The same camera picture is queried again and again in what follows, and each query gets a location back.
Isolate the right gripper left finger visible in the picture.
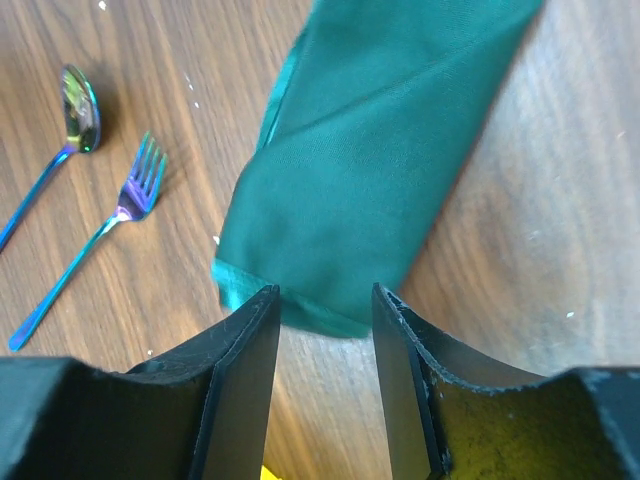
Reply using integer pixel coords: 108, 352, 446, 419
1, 286, 280, 479

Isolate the yellow plastic tray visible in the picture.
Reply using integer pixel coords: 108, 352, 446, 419
260, 465, 282, 480

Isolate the dark green cloth napkin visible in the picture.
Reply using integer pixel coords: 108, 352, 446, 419
212, 1, 541, 338

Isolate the iridescent metal fork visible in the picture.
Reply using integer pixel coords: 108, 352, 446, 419
8, 131, 167, 352

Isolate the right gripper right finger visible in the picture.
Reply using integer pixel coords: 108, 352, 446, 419
372, 285, 639, 479

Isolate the iridescent metal spoon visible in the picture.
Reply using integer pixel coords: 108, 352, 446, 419
1, 64, 101, 250

